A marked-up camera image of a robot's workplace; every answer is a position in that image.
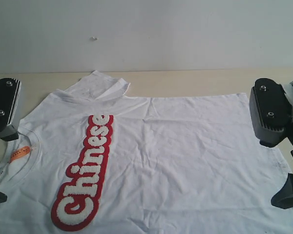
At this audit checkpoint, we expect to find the white t-shirt red lettering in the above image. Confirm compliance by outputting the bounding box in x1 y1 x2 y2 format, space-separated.
0 72 293 234

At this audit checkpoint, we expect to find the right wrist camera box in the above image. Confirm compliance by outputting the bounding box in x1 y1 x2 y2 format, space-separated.
250 78 293 148

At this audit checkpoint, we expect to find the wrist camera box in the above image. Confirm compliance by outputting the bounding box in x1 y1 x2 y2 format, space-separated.
0 78 23 142
250 78 293 148

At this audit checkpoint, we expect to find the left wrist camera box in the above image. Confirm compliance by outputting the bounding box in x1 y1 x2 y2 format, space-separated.
0 78 23 142

